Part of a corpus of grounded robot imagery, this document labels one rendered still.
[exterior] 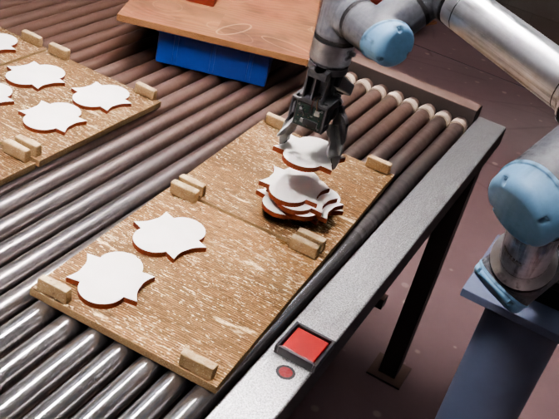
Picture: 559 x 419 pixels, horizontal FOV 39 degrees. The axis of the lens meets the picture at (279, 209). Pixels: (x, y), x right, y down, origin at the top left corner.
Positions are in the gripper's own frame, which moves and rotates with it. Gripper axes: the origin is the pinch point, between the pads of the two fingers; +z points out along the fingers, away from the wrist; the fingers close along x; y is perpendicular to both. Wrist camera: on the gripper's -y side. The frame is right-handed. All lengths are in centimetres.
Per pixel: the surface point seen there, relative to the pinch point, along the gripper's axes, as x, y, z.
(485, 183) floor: 19, -235, 110
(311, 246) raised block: 8.6, 11.7, 11.4
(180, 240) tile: -11.7, 25.2, 12.7
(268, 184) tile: -5.2, 4.5, 7.3
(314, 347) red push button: 19.4, 32.9, 14.5
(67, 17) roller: -94, -48, 17
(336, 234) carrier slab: 9.9, 0.7, 14.1
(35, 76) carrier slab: -71, -7, 13
